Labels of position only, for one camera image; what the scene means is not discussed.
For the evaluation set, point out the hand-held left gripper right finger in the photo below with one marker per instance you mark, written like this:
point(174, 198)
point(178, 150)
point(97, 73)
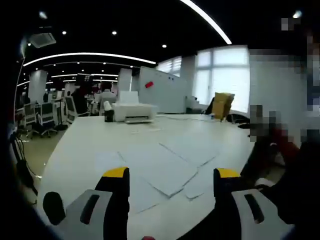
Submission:
point(265, 215)

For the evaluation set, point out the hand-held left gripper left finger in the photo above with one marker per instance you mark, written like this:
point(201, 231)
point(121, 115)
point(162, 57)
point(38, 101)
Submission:
point(75, 220)

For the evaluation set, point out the bundle of white printing papers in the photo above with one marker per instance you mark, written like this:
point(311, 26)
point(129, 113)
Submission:
point(162, 170)

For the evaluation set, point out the person in black shirt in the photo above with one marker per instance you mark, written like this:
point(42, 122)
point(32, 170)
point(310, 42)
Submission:
point(300, 187)

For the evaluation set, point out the black tripod stand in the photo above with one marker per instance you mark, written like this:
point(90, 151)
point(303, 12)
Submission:
point(22, 170)

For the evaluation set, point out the white table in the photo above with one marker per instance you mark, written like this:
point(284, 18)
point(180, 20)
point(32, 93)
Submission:
point(105, 140)

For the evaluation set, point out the black pen holder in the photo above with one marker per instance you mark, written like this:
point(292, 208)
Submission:
point(109, 116)

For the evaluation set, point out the small blue white container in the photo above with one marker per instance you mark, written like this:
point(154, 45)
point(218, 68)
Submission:
point(212, 116)

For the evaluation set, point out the brown cardboard box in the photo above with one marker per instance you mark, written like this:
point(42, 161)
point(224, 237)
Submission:
point(222, 105)

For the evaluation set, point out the white printer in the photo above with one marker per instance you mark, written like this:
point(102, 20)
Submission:
point(135, 110)

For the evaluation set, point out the hanging dark display screen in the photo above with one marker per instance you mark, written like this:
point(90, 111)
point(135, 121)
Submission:
point(86, 78)

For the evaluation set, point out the bright window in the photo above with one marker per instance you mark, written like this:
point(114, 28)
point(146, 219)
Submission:
point(225, 75)

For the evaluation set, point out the white whiteboard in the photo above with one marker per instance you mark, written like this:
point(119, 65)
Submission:
point(165, 95)

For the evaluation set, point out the red whiteboard eraser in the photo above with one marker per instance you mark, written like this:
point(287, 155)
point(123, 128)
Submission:
point(149, 84)

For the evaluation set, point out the ceiling air conditioner vent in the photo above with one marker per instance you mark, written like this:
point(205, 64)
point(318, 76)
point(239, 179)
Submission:
point(42, 40)

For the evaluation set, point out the long ceiling light strip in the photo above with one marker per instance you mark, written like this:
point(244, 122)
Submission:
point(212, 23)

